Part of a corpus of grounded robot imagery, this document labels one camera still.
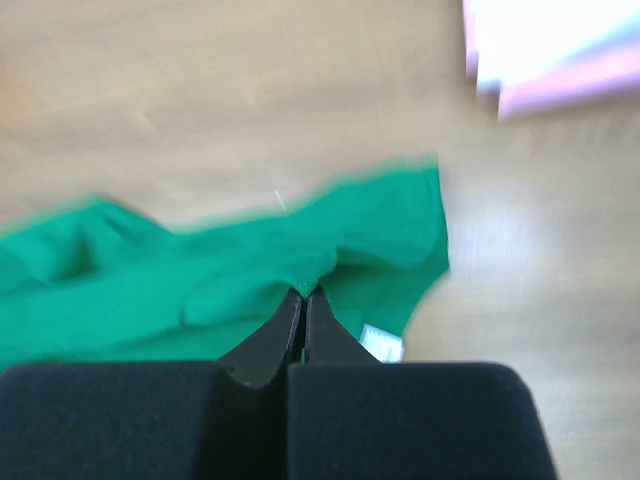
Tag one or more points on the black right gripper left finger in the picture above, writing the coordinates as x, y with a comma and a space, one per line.
154, 420

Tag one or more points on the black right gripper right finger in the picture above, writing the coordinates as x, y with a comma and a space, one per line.
350, 416

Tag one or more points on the green t shirt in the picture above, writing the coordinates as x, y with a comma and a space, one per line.
96, 281

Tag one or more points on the white folded t shirt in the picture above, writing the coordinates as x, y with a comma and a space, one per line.
508, 42

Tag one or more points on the pink folded t shirt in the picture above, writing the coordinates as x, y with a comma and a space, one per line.
603, 75

